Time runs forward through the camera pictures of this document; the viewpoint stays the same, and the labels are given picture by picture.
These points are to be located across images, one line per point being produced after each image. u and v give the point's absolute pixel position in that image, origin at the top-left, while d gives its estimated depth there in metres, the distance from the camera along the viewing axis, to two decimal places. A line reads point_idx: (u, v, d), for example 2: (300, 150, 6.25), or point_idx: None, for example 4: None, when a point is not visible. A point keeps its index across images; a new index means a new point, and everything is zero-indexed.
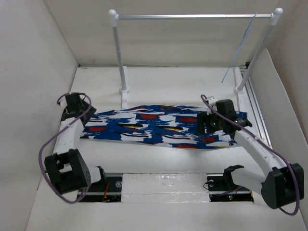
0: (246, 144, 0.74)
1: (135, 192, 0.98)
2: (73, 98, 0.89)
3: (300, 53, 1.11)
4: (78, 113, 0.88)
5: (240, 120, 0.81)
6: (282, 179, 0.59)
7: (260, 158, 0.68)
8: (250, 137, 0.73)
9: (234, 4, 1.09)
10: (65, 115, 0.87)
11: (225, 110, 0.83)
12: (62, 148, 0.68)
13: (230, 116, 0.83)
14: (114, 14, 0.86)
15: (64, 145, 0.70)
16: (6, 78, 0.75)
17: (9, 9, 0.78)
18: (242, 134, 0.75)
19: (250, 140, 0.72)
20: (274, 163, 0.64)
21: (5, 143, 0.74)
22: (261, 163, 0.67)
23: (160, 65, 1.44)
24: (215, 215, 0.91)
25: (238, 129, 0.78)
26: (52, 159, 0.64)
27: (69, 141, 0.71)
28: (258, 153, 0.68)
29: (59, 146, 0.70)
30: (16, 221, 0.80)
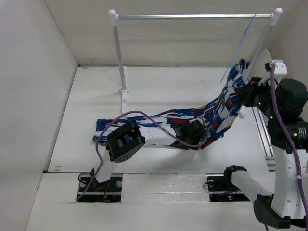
0: (280, 166, 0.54)
1: (136, 192, 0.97)
2: (193, 128, 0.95)
3: (301, 53, 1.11)
4: (181, 136, 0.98)
5: (301, 134, 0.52)
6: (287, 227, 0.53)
7: (282, 194, 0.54)
8: (294, 169, 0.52)
9: (234, 4, 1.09)
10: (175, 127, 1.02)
11: (288, 108, 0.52)
12: (144, 132, 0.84)
13: (289, 114, 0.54)
14: (114, 14, 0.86)
15: (147, 131, 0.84)
16: (6, 78, 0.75)
17: (8, 8, 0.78)
18: (285, 157, 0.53)
19: (289, 174, 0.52)
20: (291, 211, 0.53)
21: (5, 144, 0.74)
22: (278, 194, 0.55)
23: (160, 65, 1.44)
24: (214, 215, 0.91)
25: (289, 151, 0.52)
26: (130, 124, 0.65)
27: (150, 134, 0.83)
28: (283, 188, 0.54)
29: (145, 129, 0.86)
30: (16, 222, 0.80)
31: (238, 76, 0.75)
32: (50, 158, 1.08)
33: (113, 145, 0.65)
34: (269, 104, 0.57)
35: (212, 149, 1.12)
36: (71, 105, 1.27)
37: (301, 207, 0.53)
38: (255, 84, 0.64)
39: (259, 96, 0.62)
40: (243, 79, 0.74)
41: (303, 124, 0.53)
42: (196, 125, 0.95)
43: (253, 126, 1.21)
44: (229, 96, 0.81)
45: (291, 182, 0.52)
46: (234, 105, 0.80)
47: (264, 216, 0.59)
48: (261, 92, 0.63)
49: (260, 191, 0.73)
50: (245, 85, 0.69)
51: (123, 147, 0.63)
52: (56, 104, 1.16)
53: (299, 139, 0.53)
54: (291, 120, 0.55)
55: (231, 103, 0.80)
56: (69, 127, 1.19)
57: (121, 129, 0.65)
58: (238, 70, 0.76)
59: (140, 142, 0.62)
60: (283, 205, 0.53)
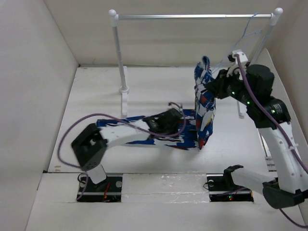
0: (273, 145, 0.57)
1: (136, 192, 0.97)
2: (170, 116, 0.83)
3: (300, 53, 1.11)
4: (157, 129, 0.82)
5: (277, 109, 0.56)
6: (300, 199, 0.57)
7: (284, 170, 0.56)
8: (284, 142, 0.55)
9: (234, 4, 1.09)
10: (150, 119, 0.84)
11: (259, 91, 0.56)
12: (107, 132, 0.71)
13: (263, 96, 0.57)
14: (114, 14, 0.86)
15: (111, 132, 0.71)
16: (7, 78, 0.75)
17: (8, 8, 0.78)
18: (275, 134, 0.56)
19: (283, 149, 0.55)
20: (297, 182, 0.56)
21: (6, 144, 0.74)
22: (280, 172, 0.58)
23: (160, 65, 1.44)
24: (213, 215, 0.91)
25: (275, 127, 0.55)
26: (92, 129, 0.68)
27: (116, 134, 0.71)
28: (283, 165, 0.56)
29: (109, 128, 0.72)
30: (16, 221, 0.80)
31: (204, 73, 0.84)
32: (50, 158, 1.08)
33: (79, 152, 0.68)
34: (243, 91, 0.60)
35: (212, 149, 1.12)
36: (71, 105, 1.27)
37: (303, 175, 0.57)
38: (224, 76, 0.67)
39: (231, 86, 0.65)
40: (209, 74, 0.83)
41: (276, 100, 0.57)
42: (172, 113, 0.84)
43: (253, 127, 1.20)
44: (201, 92, 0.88)
45: (288, 155, 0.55)
46: (208, 100, 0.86)
47: (276, 200, 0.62)
48: (230, 81, 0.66)
49: (263, 179, 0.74)
50: (213, 80, 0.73)
51: (88, 151, 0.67)
52: (56, 104, 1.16)
53: (278, 114, 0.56)
54: (265, 101, 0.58)
55: (205, 99, 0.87)
56: (69, 127, 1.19)
57: (84, 135, 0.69)
58: (202, 68, 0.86)
59: (106, 142, 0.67)
60: (288, 180, 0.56)
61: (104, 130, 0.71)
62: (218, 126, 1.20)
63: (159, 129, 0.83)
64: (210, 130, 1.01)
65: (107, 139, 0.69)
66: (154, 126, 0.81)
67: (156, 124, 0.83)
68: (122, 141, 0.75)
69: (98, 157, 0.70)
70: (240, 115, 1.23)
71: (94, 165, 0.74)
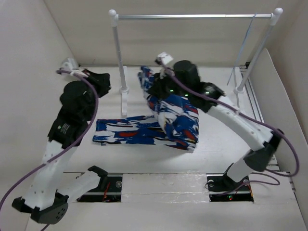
0: (224, 117, 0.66)
1: (136, 192, 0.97)
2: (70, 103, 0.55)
3: (300, 53, 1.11)
4: (73, 129, 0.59)
5: (210, 90, 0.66)
6: (272, 149, 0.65)
7: (244, 133, 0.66)
8: (230, 111, 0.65)
9: (234, 4, 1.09)
10: (55, 124, 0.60)
11: (191, 81, 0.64)
12: (31, 197, 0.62)
13: (195, 85, 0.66)
14: (114, 14, 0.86)
15: (34, 194, 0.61)
16: (6, 78, 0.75)
17: (9, 8, 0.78)
18: (220, 109, 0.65)
19: (232, 116, 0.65)
20: (259, 134, 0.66)
21: (5, 144, 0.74)
22: (243, 135, 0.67)
23: (160, 65, 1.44)
24: (213, 215, 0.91)
25: (216, 104, 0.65)
26: (18, 204, 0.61)
27: (39, 192, 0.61)
28: (242, 128, 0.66)
29: (29, 193, 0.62)
30: (15, 221, 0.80)
31: (144, 83, 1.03)
32: None
33: None
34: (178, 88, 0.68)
35: (212, 148, 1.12)
36: None
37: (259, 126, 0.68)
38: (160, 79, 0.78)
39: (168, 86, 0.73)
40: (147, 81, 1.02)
41: (209, 84, 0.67)
42: (66, 97, 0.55)
43: None
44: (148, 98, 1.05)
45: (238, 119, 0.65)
46: (155, 103, 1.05)
47: (260, 165, 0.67)
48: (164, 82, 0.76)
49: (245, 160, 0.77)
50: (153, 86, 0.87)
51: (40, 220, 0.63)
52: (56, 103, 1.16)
53: (212, 93, 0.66)
54: (199, 88, 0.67)
55: (152, 103, 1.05)
56: None
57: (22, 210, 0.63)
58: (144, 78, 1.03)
59: (38, 210, 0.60)
60: (253, 138, 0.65)
61: (27, 199, 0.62)
62: (218, 126, 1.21)
63: (73, 128, 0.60)
64: (176, 129, 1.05)
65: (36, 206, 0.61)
66: (64, 131, 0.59)
67: (66, 124, 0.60)
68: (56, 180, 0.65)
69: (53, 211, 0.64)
70: None
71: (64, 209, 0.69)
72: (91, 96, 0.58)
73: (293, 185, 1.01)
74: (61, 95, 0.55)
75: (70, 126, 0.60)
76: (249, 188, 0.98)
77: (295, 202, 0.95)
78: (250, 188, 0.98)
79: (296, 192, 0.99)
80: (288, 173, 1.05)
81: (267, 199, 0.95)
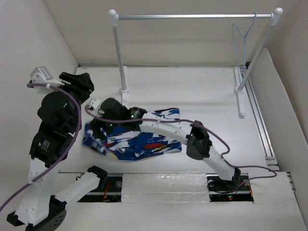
0: (154, 129, 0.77)
1: (136, 192, 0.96)
2: (51, 120, 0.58)
3: (300, 53, 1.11)
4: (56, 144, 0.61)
5: (134, 113, 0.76)
6: (197, 140, 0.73)
7: (173, 134, 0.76)
8: (154, 121, 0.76)
9: (234, 4, 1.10)
10: (35, 141, 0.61)
11: (116, 112, 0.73)
12: (23, 215, 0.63)
13: (122, 113, 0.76)
14: (114, 14, 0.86)
15: (25, 211, 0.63)
16: (6, 78, 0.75)
17: (9, 8, 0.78)
18: (146, 123, 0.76)
19: (156, 125, 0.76)
20: (183, 130, 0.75)
21: (6, 144, 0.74)
22: (175, 136, 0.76)
23: (160, 65, 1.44)
24: (213, 215, 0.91)
25: (141, 122, 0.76)
26: (11, 222, 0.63)
27: (30, 209, 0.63)
28: (167, 131, 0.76)
29: (20, 209, 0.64)
30: None
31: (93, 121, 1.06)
32: None
33: None
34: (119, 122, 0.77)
35: None
36: None
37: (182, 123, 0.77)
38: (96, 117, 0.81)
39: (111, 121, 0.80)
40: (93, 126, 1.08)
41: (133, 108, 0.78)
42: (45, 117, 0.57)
43: (253, 125, 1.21)
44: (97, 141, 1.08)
45: (158, 126, 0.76)
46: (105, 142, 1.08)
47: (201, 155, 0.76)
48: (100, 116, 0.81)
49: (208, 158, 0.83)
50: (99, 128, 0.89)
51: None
52: None
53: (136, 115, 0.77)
54: (126, 115, 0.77)
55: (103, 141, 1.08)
56: None
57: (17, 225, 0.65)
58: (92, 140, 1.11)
59: (31, 226, 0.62)
60: (179, 135, 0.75)
61: (19, 217, 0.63)
62: (218, 126, 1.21)
63: (55, 144, 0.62)
64: (136, 150, 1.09)
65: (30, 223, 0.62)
66: (46, 146, 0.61)
67: (47, 140, 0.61)
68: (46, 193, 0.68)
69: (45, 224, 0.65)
70: (240, 115, 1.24)
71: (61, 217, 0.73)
72: (71, 107, 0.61)
73: (293, 185, 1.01)
74: (39, 110, 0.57)
75: (51, 141, 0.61)
76: (249, 188, 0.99)
77: (295, 202, 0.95)
78: (250, 188, 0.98)
79: (296, 192, 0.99)
80: (288, 173, 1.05)
81: (268, 199, 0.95)
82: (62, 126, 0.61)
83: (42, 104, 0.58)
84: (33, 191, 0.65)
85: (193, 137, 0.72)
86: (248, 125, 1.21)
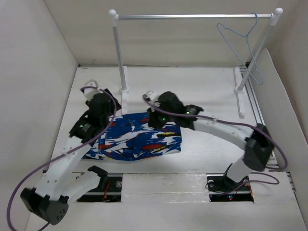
0: (209, 128, 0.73)
1: (136, 192, 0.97)
2: (96, 107, 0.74)
3: (300, 53, 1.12)
4: (93, 127, 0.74)
5: (190, 110, 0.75)
6: (257, 145, 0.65)
7: (228, 135, 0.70)
8: (208, 120, 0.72)
9: (234, 4, 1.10)
10: (78, 125, 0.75)
11: (173, 107, 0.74)
12: (44, 186, 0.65)
13: (177, 109, 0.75)
14: (114, 14, 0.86)
15: (47, 182, 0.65)
16: (7, 78, 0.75)
17: (9, 8, 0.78)
18: (200, 121, 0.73)
19: (211, 124, 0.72)
20: (242, 133, 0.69)
21: (6, 144, 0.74)
22: (230, 138, 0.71)
23: (160, 65, 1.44)
24: (213, 215, 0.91)
25: (195, 119, 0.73)
26: (27, 195, 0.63)
27: (53, 180, 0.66)
28: (224, 132, 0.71)
29: (41, 182, 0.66)
30: (16, 222, 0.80)
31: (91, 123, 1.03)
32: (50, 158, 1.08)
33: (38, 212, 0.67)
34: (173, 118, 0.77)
35: (212, 148, 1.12)
36: (71, 105, 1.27)
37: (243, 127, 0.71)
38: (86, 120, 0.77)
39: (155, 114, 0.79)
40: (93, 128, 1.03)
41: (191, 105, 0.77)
42: (94, 104, 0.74)
43: (253, 125, 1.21)
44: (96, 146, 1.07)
45: (213, 125, 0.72)
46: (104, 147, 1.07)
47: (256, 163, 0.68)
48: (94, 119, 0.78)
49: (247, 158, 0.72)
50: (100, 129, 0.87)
51: (43, 213, 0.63)
52: (56, 104, 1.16)
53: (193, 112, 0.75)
54: (181, 110, 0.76)
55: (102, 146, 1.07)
56: (69, 126, 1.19)
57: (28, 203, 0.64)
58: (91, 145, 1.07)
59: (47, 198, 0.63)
60: (237, 138, 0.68)
61: (39, 188, 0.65)
62: None
63: (92, 129, 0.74)
64: (135, 151, 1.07)
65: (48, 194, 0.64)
66: (85, 130, 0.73)
67: (87, 125, 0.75)
68: (68, 173, 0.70)
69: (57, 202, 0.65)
70: (240, 114, 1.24)
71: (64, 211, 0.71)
72: (111, 106, 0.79)
73: (293, 185, 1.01)
74: (91, 101, 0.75)
75: (91, 125, 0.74)
76: (249, 189, 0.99)
77: (295, 202, 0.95)
78: (250, 188, 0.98)
79: (296, 192, 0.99)
80: (288, 173, 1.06)
81: (268, 199, 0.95)
82: (102, 116, 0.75)
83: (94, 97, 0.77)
84: (59, 163, 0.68)
85: (253, 141, 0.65)
86: (248, 125, 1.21)
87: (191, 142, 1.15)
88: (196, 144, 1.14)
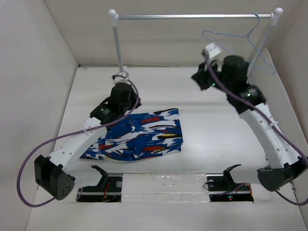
0: (256, 125, 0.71)
1: (136, 192, 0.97)
2: (117, 95, 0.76)
3: (300, 53, 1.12)
4: (112, 114, 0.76)
5: (252, 93, 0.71)
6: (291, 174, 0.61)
7: (271, 147, 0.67)
8: (264, 121, 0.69)
9: (234, 4, 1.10)
10: (99, 108, 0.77)
11: (237, 77, 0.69)
12: (58, 157, 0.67)
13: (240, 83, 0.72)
14: (114, 14, 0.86)
15: (62, 153, 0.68)
16: (7, 78, 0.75)
17: (9, 8, 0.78)
18: (254, 115, 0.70)
19: (264, 125, 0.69)
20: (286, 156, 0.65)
21: (6, 145, 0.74)
22: (269, 152, 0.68)
23: (160, 65, 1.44)
24: (213, 215, 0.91)
25: (251, 109, 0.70)
26: (42, 161, 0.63)
27: (68, 152, 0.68)
28: (269, 142, 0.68)
29: (57, 151, 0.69)
30: (16, 222, 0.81)
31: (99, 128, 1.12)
32: None
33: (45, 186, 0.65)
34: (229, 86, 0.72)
35: (211, 149, 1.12)
36: (71, 105, 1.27)
37: (291, 151, 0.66)
38: (99, 109, 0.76)
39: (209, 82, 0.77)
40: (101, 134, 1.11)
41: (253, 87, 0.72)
42: (118, 89, 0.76)
43: None
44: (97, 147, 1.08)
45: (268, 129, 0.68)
46: (104, 148, 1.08)
47: (272, 183, 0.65)
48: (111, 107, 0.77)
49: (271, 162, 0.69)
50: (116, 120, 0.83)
51: (53, 182, 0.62)
52: (56, 103, 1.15)
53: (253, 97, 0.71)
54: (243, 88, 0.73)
55: (103, 147, 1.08)
56: (69, 126, 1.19)
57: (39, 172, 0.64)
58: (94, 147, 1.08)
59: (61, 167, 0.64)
60: (276, 155, 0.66)
61: (53, 158, 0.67)
62: (219, 127, 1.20)
63: (111, 114, 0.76)
64: (135, 152, 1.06)
65: (61, 163, 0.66)
66: (105, 114, 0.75)
67: (107, 110, 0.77)
68: (83, 149, 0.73)
69: (68, 179, 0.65)
70: None
71: (70, 187, 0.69)
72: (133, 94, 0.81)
73: (293, 185, 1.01)
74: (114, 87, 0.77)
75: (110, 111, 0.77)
76: (249, 188, 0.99)
77: (295, 202, 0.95)
78: (250, 188, 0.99)
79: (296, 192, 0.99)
80: None
81: (267, 199, 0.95)
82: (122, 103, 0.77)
83: (118, 84, 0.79)
84: (75, 139, 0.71)
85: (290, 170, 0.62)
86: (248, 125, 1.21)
87: (191, 143, 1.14)
88: (196, 145, 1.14)
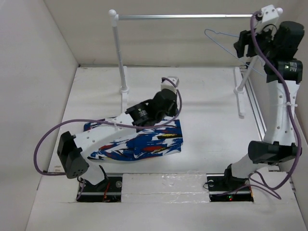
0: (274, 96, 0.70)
1: (136, 192, 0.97)
2: (160, 101, 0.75)
3: (300, 53, 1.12)
4: (149, 117, 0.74)
5: (292, 66, 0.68)
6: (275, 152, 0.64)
7: (275, 122, 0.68)
8: (284, 97, 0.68)
9: (234, 4, 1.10)
10: (137, 108, 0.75)
11: (282, 43, 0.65)
12: (82, 141, 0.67)
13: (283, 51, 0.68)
14: (114, 14, 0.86)
15: (86, 138, 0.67)
16: (6, 79, 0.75)
17: (9, 8, 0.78)
18: (278, 87, 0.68)
19: (280, 102, 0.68)
20: (281, 135, 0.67)
21: (6, 144, 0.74)
22: (269, 128, 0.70)
23: (160, 65, 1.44)
24: (213, 215, 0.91)
25: (279, 82, 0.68)
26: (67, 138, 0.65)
27: (91, 140, 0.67)
28: (275, 118, 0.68)
29: (83, 134, 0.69)
30: (16, 221, 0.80)
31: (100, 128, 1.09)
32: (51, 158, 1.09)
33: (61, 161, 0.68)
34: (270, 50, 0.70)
35: (212, 148, 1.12)
36: (71, 105, 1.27)
37: (289, 135, 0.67)
38: (137, 109, 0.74)
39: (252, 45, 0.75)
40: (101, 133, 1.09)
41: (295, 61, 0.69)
42: (162, 96, 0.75)
43: (253, 125, 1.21)
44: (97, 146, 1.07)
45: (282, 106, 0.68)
46: (104, 148, 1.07)
47: (255, 153, 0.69)
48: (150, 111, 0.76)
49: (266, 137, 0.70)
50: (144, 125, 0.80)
51: (69, 161, 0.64)
52: (56, 103, 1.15)
53: (290, 71, 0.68)
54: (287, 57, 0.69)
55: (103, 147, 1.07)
56: (69, 126, 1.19)
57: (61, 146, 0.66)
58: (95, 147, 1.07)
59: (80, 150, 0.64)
60: (274, 132, 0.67)
61: (77, 139, 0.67)
62: (219, 127, 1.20)
63: (148, 117, 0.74)
64: (135, 152, 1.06)
65: (81, 147, 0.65)
66: (142, 115, 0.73)
67: (144, 112, 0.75)
68: (109, 141, 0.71)
69: (83, 164, 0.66)
70: (240, 114, 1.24)
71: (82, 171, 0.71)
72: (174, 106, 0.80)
73: (293, 185, 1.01)
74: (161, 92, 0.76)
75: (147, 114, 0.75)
76: (250, 189, 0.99)
77: (295, 202, 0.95)
78: (250, 188, 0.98)
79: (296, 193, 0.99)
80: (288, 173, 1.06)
81: (267, 199, 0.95)
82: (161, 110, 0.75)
83: (166, 91, 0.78)
84: (103, 130, 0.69)
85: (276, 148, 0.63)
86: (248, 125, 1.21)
87: (191, 142, 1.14)
88: (196, 144, 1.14)
